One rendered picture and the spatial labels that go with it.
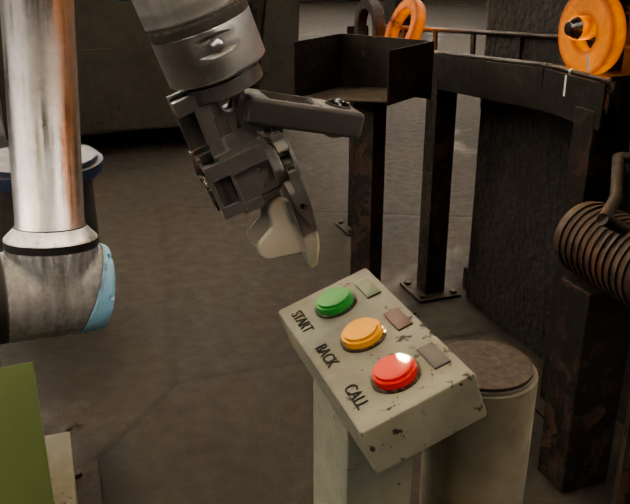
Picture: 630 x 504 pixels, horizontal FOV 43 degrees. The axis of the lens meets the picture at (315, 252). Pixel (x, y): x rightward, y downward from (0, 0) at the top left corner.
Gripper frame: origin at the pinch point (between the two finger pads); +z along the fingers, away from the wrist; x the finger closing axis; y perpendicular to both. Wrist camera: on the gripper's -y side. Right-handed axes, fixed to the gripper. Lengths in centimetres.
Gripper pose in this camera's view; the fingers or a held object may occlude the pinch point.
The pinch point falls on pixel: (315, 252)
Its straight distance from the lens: 79.2
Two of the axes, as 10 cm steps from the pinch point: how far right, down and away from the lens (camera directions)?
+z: 3.2, 8.3, 4.6
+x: 3.2, 3.6, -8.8
